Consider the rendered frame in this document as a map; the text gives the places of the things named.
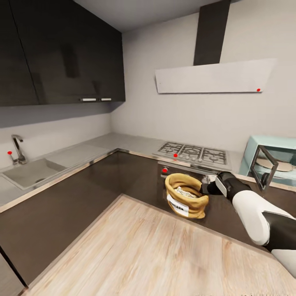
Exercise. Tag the burner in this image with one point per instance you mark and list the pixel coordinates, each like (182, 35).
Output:
(197, 154)

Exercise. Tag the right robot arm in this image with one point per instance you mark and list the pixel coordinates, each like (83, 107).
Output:
(266, 224)

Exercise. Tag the oven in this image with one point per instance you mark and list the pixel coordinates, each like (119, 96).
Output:
(165, 169)

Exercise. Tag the dishwasher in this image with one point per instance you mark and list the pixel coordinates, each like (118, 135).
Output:
(10, 285)

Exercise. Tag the popcorn bag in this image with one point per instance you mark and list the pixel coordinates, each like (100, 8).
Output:
(182, 205)

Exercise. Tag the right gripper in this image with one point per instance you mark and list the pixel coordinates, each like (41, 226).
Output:
(208, 189)

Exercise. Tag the range hood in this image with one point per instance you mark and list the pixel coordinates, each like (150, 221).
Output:
(207, 73)

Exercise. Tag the microwave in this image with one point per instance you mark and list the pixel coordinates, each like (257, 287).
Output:
(269, 155)

